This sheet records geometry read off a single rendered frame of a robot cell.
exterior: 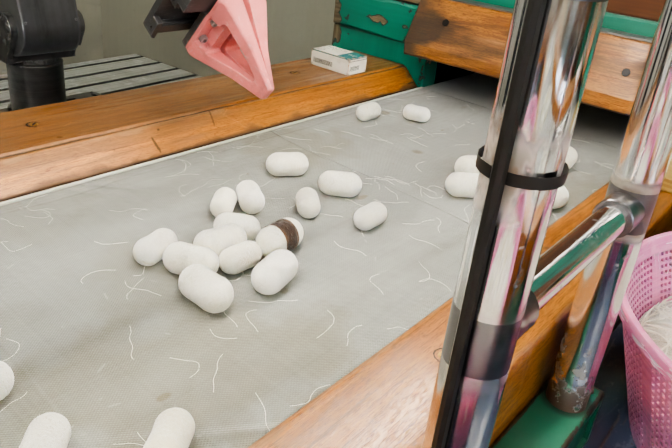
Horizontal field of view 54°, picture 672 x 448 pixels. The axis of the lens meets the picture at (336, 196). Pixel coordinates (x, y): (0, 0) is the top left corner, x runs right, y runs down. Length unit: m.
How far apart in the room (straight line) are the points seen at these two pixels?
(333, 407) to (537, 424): 0.14
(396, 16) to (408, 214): 0.42
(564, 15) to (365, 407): 0.19
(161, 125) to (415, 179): 0.23
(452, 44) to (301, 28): 1.37
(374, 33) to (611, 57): 0.33
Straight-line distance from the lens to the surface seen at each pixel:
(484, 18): 0.78
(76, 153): 0.56
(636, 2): 0.77
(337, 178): 0.52
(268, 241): 0.43
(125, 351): 0.37
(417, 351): 0.34
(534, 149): 0.19
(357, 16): 0.93
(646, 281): 0.50
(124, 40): 2.80
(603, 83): 0.72
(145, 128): 0.60
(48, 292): 0.42
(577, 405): 0.41
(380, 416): 0.30
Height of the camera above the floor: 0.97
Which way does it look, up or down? 25 degrees down
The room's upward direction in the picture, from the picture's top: 6 degrees clockwise
